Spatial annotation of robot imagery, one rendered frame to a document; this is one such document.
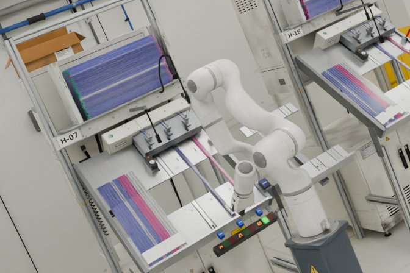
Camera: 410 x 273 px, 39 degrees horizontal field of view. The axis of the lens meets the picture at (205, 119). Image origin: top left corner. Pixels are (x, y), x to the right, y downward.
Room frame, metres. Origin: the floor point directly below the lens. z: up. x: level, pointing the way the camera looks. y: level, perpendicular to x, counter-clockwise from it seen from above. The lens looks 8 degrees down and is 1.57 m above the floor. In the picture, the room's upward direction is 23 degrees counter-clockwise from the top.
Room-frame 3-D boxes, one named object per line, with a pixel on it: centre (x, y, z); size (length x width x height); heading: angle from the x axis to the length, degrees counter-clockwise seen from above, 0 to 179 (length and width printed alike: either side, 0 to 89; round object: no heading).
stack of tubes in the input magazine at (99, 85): (2.98, 0.32, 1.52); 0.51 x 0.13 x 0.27; 113
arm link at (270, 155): (2.07, -0.19, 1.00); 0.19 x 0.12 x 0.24; 126
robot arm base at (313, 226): (2.09, -0.22, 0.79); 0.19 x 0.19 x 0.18
